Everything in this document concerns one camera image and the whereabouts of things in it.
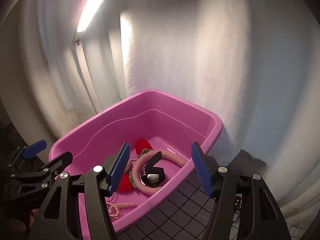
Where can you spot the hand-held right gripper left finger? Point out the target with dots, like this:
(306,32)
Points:
(120,167)

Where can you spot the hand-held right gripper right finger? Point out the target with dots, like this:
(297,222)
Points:
(202,170)

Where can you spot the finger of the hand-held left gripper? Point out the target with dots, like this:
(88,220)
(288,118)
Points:
(33,149)
(53,163)

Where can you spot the beige fluffy hair clip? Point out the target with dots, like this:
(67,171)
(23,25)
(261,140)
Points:
(127,166)

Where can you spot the pink strawberry headband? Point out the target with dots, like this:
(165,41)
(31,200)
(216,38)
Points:
(172,155)

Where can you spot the black wristwatch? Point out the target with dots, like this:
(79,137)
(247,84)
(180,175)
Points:
(152,178)

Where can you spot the pearl hair claw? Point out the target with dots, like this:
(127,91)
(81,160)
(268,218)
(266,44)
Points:
(122,205)

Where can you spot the pink plastic basin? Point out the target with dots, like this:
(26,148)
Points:
(160,120)

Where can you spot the person's left hand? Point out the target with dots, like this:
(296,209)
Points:
(23,221)

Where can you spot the white curtain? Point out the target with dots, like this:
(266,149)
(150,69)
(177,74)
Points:
(187,55)

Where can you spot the white lamp bar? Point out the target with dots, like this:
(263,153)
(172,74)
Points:
(93,7)

